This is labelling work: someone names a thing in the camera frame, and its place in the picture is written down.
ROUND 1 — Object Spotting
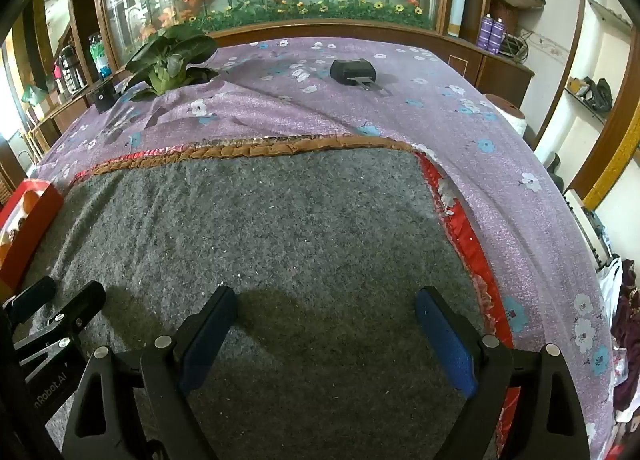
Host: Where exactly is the green plastic bag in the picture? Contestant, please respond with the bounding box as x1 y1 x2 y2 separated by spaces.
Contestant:
21 84 51 106

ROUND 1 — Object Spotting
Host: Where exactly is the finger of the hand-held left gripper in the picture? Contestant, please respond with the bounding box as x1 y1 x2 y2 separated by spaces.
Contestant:
12 281 107 383
5 276 57 323

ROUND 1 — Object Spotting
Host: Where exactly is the dark bag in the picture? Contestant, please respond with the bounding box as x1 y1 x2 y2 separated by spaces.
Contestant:
580 77 613 113

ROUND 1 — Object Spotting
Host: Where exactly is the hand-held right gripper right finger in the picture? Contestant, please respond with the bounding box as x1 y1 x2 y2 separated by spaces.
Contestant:
415 285 591 460

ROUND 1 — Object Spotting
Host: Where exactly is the black thermos pot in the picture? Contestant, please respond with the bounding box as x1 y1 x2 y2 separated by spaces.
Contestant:
57 45 83 91

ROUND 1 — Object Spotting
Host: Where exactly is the white roll with brown top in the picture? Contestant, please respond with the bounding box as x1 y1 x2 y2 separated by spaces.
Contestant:
482 94 528 137

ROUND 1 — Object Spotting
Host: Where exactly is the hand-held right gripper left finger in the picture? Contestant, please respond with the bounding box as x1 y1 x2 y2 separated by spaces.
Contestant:
62 285 240 460

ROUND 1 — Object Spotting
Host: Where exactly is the grey felt mat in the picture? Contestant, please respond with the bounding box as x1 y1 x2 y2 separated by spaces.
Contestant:
20 137 521 460

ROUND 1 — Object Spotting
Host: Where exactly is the black cylindrical container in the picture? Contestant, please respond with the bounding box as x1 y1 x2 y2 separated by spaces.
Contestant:
87 80 118 113

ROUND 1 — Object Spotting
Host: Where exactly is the orange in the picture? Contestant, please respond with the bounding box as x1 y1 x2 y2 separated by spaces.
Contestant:
17 190 45 217

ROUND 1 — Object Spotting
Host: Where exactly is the pile of clothes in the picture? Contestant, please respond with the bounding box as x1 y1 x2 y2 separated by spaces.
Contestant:
597 257 640 421

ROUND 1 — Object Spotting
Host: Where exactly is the black power adapter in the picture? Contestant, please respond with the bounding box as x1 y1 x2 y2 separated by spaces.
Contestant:
330 58 388 96

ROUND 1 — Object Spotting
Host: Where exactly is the red cardboard box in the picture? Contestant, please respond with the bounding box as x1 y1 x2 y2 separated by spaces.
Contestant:
0 179 65 301

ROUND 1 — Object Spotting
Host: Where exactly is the green water bottle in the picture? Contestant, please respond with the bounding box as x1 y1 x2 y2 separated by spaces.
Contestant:
89 32 110 78

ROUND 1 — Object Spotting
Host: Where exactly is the green bok choy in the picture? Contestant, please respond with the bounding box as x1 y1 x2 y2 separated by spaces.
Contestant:
124 24 221 97

